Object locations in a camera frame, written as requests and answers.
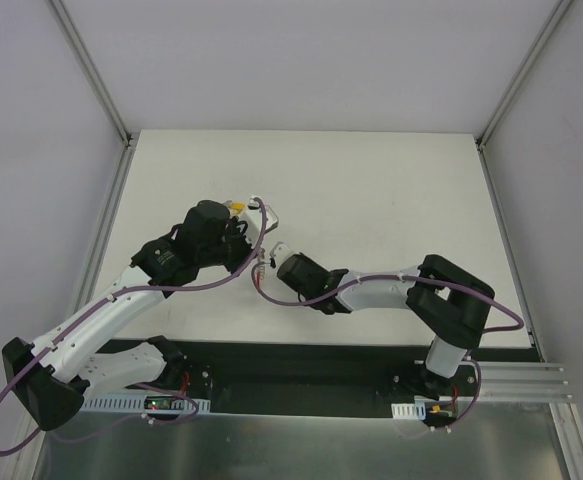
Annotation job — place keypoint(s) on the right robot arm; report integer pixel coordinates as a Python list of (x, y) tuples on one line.
[(453, 303)]

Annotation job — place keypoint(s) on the left white cable duct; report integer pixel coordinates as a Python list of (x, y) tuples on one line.
[(128, 403)]

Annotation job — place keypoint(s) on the red-handled metal keyring organizer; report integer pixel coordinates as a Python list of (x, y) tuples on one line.
[(258, 273)]

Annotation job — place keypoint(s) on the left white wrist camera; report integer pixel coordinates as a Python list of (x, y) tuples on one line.
[(258, 219)]

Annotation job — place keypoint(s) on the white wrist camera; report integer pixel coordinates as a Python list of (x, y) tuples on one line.
[(258, 219), (279, 254)]

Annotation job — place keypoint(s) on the yellow key tag with keys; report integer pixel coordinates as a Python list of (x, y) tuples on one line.
[(235, 208)]

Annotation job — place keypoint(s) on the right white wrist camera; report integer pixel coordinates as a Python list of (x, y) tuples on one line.
[(279, 254)]

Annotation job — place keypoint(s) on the right aluminium frame post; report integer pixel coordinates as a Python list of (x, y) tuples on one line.
[(537, 48)]

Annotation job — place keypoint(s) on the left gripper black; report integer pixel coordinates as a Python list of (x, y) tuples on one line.
[(241, 245)]

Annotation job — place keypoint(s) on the left aluminium frame post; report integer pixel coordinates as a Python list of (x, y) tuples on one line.
[(84, 59)]

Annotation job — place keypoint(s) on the aluminium frame post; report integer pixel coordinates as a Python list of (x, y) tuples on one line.
[(84, 59), (537, 48)]

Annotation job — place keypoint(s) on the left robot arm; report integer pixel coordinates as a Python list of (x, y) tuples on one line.
[(55, 374)]

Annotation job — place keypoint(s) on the right white cable duct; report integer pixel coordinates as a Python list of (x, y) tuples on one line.
[(415, 411)]

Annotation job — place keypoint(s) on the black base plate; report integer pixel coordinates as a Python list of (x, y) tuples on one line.
[(341, 381)]

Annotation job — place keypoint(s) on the white cable duct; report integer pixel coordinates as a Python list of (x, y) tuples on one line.
[(415, 411), (128, 403)]

